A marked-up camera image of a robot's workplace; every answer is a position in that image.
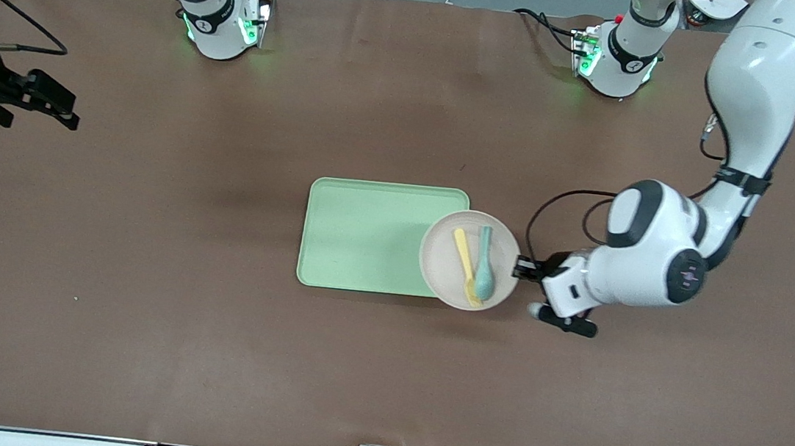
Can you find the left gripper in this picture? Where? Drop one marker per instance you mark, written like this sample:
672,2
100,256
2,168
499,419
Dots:
545,268

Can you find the teal plastic spoon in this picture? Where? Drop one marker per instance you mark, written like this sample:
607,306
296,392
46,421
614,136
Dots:
484,285

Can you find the yellow plastic fork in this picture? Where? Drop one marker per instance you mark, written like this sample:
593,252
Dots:
463,248

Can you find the beige round plate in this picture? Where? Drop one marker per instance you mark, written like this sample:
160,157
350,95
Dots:
437,264

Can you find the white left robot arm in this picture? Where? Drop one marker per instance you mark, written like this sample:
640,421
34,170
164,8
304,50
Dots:
759,84

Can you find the light green rectangular tray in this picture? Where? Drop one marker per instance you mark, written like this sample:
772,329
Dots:
352,233

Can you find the brown table cover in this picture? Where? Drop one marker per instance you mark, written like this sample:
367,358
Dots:
142,263

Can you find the white background machine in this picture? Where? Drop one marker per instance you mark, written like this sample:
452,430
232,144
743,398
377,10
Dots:
716,7

